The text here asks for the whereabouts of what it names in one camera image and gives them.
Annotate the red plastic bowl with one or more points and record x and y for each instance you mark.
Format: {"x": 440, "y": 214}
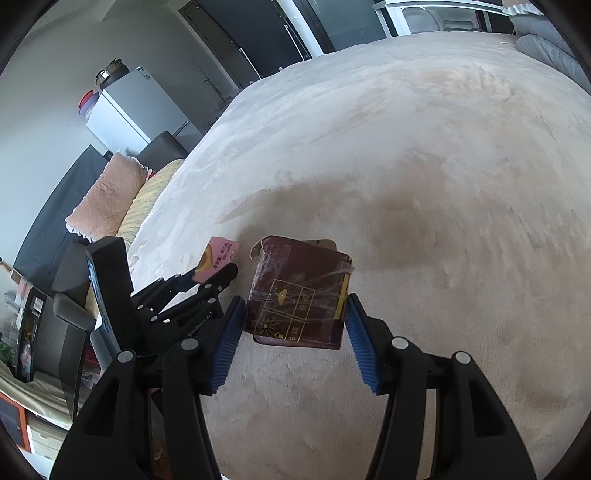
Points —
{"x": 87, "y": 104}

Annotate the metal cooking pot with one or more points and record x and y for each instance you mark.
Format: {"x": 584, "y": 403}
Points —
{"x": 111, "y": 74}

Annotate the orange box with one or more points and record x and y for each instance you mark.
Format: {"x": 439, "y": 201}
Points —
{"x": 22, "y": 417}

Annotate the pink frilled pillow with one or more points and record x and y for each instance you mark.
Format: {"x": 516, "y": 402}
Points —
{"x": 108, "y": 198}

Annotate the pink carton box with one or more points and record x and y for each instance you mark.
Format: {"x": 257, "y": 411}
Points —
{"x": 214, "y": 261}

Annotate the dark wardrobe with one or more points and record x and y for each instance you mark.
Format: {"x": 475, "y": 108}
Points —
{"x": 268, "y": 32}

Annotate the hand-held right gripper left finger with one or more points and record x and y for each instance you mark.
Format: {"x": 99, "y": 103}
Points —
{"x": 228, "y": 341}

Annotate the grey pillow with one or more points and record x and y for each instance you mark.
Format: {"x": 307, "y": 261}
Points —
{"x": 549, "y": 50}

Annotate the white metal rack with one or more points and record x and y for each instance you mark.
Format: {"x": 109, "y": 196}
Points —
{"x": 397, "y": 18}

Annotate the white fridge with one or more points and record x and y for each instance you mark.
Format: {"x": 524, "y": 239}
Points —
{"x": 134, "y": 110}

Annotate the dark grey headboard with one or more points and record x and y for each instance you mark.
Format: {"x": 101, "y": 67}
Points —
{"x": 51, "y": 217}

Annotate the yellow knit pillow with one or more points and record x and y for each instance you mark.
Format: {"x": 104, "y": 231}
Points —
{"x": 147, "y": 203}

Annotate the beige plush blanket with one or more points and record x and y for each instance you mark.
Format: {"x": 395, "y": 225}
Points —
{"x": 415, "y": 161}

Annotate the black printed box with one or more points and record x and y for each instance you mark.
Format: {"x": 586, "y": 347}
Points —
{"x": 27, "y": 332}

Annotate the maroon cardboard box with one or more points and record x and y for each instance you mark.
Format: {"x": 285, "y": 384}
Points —
{"x": 300, "y": 295}

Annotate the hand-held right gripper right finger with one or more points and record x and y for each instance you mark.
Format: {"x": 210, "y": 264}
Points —
{"x": 362, "y": 346}

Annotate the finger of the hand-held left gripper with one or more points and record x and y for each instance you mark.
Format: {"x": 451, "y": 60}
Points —
{"x": 166, "y": 287}
{"x": 198, "y": 304}

